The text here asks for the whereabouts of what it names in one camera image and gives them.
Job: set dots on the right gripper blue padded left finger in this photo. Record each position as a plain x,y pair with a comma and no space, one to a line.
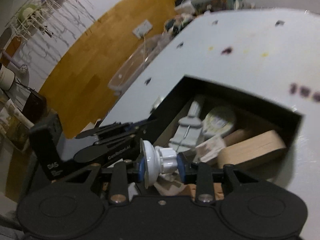
123,174

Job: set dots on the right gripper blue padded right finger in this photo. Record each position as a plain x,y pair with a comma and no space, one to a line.
199,174

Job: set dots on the white suction cup hook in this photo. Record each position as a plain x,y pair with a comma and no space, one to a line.
158,161

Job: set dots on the wooden tape roll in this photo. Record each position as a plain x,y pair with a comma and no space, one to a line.
253,152

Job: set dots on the black storage box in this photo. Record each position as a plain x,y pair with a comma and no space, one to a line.
252,113

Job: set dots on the wooden stamp block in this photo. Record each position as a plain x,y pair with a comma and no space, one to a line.
208,151

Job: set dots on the round cream tape measure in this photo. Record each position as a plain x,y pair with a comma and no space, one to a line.
219,121

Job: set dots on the grey cylinder tube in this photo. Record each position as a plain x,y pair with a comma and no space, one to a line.
196,106

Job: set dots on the clear plastic storage bin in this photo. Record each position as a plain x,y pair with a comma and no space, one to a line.
138,62

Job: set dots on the white double wall socket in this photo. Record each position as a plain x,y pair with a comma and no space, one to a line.
141,30

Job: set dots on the wall hook rack with decorations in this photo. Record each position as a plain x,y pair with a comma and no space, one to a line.
52,18

